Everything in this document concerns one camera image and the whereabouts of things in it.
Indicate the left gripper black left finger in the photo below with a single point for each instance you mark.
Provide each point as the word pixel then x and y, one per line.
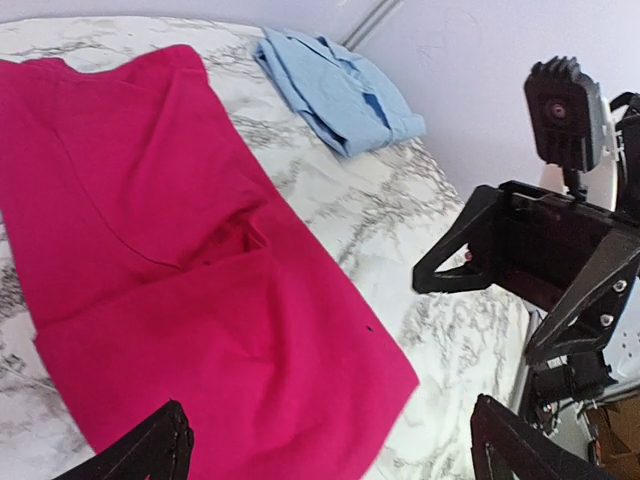
pixel 159 448

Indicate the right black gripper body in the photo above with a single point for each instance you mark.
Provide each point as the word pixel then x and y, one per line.
pixel 550 238

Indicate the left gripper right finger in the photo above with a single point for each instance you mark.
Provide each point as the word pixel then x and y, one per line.
pixel 505 447

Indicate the light blue button shirt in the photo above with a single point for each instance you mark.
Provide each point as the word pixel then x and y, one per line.
pixel 348 102

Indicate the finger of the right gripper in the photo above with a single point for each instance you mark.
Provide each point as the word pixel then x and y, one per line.
pixel 583 318

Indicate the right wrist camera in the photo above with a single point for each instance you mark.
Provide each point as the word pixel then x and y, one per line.
pixel 567 118

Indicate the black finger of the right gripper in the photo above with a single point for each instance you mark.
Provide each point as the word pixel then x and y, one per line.
pixel 481 227

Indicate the right aluminium frame post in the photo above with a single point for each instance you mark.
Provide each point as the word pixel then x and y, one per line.
pixel 382 11

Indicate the red t-shirt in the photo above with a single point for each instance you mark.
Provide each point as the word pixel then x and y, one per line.
pixel 158 261

